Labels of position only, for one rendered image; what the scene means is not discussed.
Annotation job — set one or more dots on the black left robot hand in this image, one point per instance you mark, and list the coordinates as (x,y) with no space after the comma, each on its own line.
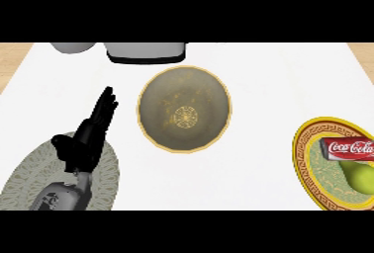
(92,131)

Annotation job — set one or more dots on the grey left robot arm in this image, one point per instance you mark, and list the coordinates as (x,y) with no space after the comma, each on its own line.
(68,194)

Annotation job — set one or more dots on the olive bowl with gold rim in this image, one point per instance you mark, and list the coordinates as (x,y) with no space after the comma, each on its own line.
(183,109)

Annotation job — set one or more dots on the yellow patterned plate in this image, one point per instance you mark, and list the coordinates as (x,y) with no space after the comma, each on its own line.
(316,174)

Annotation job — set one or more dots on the green pear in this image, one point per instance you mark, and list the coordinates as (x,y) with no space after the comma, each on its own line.
(361,177)

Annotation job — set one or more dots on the grey-green patterned placemat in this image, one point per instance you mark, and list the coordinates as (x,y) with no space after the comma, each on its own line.
(104,171)

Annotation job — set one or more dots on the grey rounded container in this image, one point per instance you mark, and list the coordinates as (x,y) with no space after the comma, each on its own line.
(72,47)

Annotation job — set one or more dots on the red soda can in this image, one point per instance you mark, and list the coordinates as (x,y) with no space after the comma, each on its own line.
(350,149)

